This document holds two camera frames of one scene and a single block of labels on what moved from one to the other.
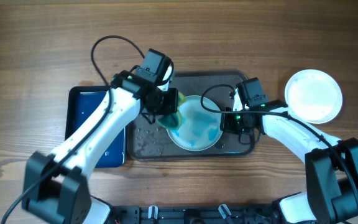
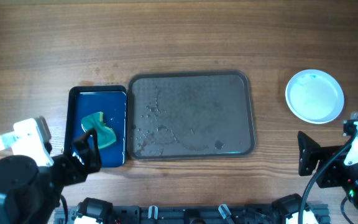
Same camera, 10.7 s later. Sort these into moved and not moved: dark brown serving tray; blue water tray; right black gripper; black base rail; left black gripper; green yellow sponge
Moved: left black gripper; green yellow sponge; right black gripper
Not moved: black base rail; blue water tray; dark brown serving tray
